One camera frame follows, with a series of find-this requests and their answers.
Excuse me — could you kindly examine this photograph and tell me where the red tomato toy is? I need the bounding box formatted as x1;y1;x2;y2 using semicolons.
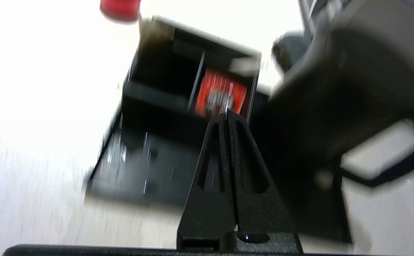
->
100;0;142;21

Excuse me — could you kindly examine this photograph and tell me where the red coffee sachet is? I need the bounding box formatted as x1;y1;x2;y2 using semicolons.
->
194;68;248;118

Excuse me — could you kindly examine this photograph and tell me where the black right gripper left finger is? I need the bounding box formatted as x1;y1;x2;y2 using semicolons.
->
177;113;237;249

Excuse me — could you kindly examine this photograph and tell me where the black serving tray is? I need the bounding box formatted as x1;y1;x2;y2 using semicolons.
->
84;92;353;246

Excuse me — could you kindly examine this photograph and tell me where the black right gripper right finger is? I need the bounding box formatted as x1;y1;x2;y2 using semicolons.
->
228;110;298;232

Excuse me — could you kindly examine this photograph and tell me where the black electric kettle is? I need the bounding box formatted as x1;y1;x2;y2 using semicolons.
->
269;27;414;187

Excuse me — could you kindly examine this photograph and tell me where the black organizer box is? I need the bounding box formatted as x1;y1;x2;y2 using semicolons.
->
122;16;262;125

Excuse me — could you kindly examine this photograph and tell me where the grey cloth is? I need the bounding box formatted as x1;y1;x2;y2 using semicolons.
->
272;31;305;71

